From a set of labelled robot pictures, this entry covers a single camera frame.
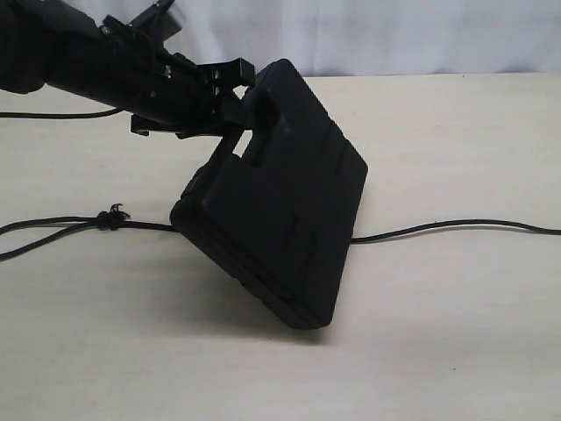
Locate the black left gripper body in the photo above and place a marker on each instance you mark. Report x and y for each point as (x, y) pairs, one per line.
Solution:
(164, 92)

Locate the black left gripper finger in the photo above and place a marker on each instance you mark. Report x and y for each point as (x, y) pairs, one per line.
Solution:
(235, 113)
(238, 72)

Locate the black plastic carrying case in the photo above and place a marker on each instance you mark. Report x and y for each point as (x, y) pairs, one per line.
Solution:
(280, 217)

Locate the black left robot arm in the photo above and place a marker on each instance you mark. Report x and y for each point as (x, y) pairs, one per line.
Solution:
(46, 43)

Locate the white backdrop curtain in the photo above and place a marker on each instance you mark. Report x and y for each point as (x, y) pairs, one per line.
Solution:
(326, 38)

